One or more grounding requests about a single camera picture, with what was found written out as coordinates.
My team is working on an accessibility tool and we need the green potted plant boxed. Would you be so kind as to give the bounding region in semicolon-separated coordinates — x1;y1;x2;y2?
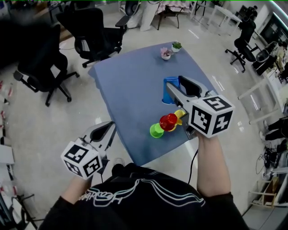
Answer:
171;41;183;53

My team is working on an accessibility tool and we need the red paper cup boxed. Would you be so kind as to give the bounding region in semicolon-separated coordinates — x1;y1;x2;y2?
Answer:
159;113;178;132

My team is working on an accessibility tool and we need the black standing fan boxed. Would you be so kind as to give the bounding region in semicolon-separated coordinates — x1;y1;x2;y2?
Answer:
124;0;142;17

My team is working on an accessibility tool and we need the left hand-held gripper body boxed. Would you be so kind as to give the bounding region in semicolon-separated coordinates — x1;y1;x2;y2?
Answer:
60;136;111;181

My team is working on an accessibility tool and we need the table with checkered cloth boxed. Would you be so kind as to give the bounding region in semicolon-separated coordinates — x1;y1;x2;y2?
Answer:
154;0;181;31

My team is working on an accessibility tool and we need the green paper cup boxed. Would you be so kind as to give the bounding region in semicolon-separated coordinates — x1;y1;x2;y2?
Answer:
149;123;165;139

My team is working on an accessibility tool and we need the pink potted plant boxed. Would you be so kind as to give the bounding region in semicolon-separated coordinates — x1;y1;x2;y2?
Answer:
160;47;174;61

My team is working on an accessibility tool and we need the table with blue cloth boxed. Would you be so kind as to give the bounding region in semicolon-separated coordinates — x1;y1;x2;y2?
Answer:
88;41;218;167

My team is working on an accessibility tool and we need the person's right forearm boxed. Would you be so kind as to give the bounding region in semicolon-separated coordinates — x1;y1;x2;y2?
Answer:
197;132;232;198

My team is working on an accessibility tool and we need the group of clear water bottles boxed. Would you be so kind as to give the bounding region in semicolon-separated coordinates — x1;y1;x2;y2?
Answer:
0;80;15;135

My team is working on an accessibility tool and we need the person's black printed shirt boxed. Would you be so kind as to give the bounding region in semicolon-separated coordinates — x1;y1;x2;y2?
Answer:
39;163;248;230

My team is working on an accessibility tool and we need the white frame table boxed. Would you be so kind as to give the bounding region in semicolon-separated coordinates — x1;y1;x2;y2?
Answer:
238;74;284;125

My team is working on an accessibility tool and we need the black office chair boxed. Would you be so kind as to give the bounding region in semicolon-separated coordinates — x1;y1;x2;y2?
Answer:
225;19;259;73
56;6;128;69
13;23;81;107

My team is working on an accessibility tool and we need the person's left forearm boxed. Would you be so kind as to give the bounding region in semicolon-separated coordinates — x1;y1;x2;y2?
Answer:
60;177;93;205

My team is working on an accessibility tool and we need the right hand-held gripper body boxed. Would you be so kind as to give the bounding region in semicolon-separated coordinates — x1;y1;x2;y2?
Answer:
179;89;234;141

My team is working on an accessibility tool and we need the blue paper cup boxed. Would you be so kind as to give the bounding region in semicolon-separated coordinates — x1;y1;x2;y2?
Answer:
161;76;181;106

